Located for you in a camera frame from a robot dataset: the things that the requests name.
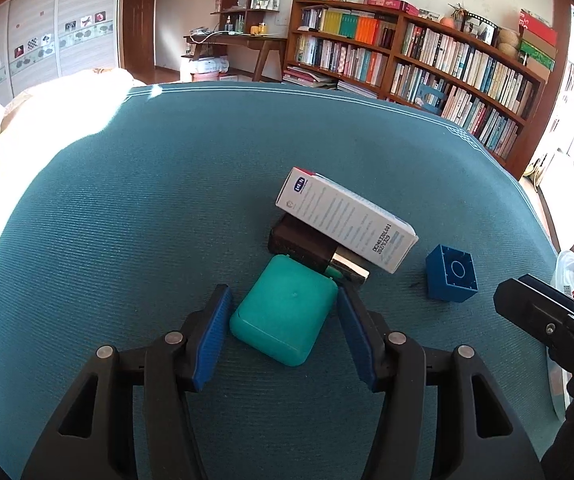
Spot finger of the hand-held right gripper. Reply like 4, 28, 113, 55
494, 279, 574, 352
518, 273, 574, 322

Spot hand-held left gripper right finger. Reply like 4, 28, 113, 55
336, 284, 543, 480

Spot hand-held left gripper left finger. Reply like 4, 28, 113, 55
21, 284, 233, 480

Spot teal plastic case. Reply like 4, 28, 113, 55
229, 254, 339, 367

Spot teal cloth-covered desktop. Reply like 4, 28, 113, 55
0, 82, 574, 480

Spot blue toy block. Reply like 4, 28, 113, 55
426, 244, 479, 303

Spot dark brown box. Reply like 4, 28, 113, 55
267, 212, 370, 285

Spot long white carton box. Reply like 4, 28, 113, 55
275, 166, 419, 275

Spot wooden bookshelf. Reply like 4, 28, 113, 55
282, 0, 549, 181

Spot small blue chair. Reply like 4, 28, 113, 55
414, 82, 450, 115

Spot green box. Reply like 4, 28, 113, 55
520, 40, 554, 71

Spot rows of books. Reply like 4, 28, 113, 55
292, 6, 535, 158

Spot ball of twine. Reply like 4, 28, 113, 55
498, 27, 520, 58

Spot large red box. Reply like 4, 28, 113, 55
520, 8, 558, 46

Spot white plastic bag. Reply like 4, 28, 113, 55
182, 55, 230, 83

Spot white bed blanket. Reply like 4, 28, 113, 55
0, 67, 145, 221

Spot wooden writing desk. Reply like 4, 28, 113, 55
183, 32, 288, 83

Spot brown wooden door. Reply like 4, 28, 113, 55
119, 0, 168, 83

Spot flat red box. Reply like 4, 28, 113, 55
364, 0, 420, 15

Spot white sliding door wardrobe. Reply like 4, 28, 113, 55
0, 0, 122, 117

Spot film strip photo frame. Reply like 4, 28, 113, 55
464, 10, 499, 46

